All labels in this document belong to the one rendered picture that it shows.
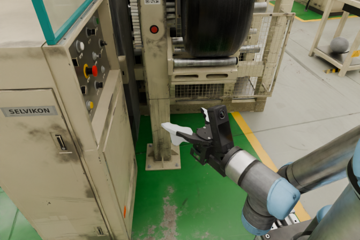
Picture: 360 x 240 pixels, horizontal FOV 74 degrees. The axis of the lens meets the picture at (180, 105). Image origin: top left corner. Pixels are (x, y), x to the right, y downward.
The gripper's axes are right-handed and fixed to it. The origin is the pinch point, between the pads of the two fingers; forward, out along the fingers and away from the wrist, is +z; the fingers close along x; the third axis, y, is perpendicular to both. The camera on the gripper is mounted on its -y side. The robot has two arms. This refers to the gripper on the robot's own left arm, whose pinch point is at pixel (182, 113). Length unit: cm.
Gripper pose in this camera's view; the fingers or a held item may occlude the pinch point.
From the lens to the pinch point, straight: 69.3
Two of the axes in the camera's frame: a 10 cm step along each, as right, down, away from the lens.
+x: 7.6, -2.8, 5.8
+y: -1.0, 8.3, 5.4
